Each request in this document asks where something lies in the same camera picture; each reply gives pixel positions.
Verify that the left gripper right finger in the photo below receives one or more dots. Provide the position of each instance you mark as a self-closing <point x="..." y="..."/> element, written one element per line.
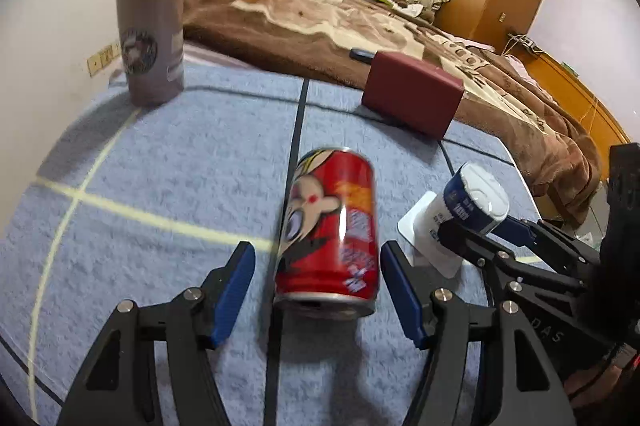
<point x="516" y="382"/>

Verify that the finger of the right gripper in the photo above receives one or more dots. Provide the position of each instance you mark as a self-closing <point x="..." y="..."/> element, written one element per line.
<point x="548" y="242"/>
<point x="471" y="246"/>

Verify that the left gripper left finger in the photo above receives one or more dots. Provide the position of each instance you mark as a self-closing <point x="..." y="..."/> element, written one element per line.
<point x="116" y="384"/>

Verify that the white yogurt cup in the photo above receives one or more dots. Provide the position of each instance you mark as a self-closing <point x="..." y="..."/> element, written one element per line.
<point x="472" y="198"/>

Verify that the red cartoon can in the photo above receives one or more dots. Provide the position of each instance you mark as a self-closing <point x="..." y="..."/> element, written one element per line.
<point x="328" y="261"/>

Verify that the right hand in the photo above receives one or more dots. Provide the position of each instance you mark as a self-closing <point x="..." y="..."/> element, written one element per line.
<point x="594" y="385"/>

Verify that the wooden headboard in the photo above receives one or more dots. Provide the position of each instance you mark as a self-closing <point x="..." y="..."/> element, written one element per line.
<point x="578" y="101"/>

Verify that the blue patterned tablecloth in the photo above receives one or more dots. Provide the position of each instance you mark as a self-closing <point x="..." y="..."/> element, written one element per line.
<point x="140" y="205"/>

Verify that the dark red box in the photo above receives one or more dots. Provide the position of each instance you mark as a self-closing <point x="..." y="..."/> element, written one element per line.
<point x="414" y="92"/>

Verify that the black remote control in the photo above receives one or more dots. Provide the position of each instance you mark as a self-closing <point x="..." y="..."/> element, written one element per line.
<point x="361" y="55"/>

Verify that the brown bed blanket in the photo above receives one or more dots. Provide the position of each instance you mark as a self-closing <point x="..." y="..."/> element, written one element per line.
<point x="313" y="38"/>

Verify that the wall socket plate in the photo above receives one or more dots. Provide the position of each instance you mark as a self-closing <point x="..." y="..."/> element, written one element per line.
<point x="103" y="58"/>

